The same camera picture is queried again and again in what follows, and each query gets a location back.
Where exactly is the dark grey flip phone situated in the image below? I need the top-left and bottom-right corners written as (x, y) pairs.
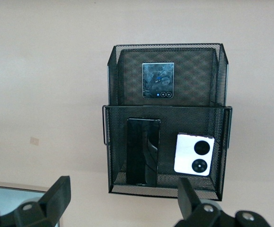
top-left (141, 62), bottom-right (175, 99)

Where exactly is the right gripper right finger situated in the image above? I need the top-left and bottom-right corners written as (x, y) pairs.
top-left (174, 176), bottom-right (270, 227)

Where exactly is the lilac flip phone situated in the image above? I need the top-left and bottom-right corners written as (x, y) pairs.
top-left (173, 132), bottom-right (215, 177)

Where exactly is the black wire mesh tray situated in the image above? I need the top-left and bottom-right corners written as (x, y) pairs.
top-left (106, 42), bottom-right (229, 107)
top-left (101, 105), bottom-right (233, 202)

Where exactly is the silver closed laptop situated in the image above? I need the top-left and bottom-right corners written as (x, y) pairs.
top-left (0, 180), bottom-right (63, 227)

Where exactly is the long black smartphone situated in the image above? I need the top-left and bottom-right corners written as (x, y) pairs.
top-left (126, 118), bottom-right (161, 187)

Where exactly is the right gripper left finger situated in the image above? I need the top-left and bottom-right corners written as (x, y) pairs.
top-left (0, 175), bottom-right (71, 227)

